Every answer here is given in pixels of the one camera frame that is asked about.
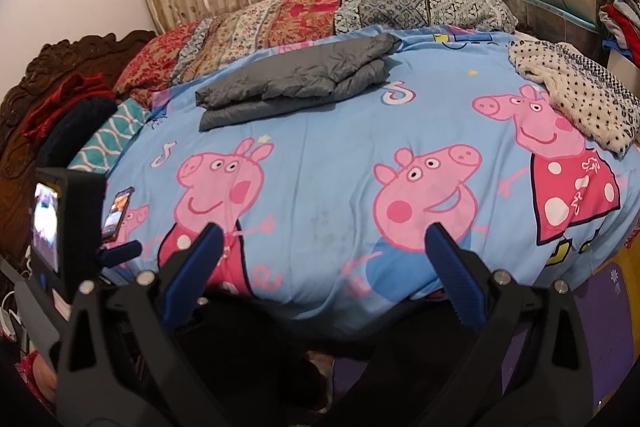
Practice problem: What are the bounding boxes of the white black-dotted cloth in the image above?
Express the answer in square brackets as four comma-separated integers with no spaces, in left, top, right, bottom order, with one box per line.
[508,41,640,158]

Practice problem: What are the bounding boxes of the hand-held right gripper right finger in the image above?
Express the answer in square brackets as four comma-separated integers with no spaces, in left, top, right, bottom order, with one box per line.
[425,222,596,427]

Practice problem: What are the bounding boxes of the teal wave-patterned cloth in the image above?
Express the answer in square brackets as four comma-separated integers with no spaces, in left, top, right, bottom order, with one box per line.
[67,99,151,172]

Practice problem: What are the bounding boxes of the grey patterned pillow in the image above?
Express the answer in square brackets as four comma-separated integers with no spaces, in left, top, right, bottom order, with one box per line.
[334,0,518,35]

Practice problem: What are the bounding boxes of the purple floor mat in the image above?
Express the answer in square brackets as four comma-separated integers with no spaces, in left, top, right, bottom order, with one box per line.
[332,257,636,415]

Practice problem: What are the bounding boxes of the white cable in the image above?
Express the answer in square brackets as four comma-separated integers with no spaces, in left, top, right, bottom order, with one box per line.
[0,294,23,340]

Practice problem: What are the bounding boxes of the blue cartoon printed bedsheet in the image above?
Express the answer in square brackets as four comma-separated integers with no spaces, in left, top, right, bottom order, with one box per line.
[100,24,638,338]

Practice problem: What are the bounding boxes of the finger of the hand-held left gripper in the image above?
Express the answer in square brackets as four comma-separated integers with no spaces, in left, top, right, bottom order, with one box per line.
[100,241,143,268]

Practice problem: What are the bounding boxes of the red patterned pillow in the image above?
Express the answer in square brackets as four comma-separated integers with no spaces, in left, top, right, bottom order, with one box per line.
[114,0,351,105]

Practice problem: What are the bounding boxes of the person's black pants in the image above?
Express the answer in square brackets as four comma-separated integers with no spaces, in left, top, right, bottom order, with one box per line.
[190,294,481,427]

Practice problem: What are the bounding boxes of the pile of colourful clothes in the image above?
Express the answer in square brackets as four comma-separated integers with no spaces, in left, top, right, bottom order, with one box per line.
[592,0,640,62]

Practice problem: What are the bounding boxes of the carved wooden headboard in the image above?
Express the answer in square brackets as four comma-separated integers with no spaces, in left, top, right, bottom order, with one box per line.
[0,32,158,278]

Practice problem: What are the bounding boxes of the dark navy cloth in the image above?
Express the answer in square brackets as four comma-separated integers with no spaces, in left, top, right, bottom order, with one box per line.
[37,98,118,168]

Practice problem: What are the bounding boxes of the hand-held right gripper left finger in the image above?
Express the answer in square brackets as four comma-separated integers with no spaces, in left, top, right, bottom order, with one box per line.
[55,223,251,427]

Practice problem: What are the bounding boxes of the dark red cloth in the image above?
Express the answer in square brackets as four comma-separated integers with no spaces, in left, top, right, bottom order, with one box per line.
[22,74,116,142]

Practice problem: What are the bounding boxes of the grey padded jacket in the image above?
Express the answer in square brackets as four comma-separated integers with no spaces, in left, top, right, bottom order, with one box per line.
[195,33,402,132]

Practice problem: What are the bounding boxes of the smartphone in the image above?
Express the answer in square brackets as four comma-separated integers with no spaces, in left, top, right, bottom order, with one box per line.
[101,187,136,242]

